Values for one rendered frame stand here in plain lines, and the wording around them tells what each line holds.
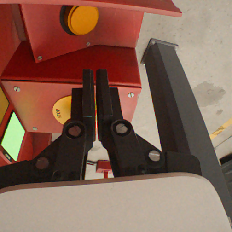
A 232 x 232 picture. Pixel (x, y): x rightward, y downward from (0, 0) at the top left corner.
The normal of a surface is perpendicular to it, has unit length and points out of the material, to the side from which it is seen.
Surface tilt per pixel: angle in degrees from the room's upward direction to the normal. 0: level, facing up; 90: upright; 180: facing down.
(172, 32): 0
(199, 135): 90
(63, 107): 0
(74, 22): 35
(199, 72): 0
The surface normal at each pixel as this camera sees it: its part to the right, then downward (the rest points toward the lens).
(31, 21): 0.59, 0.68
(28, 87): 0.03, 0.80
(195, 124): 0.25, -0.58
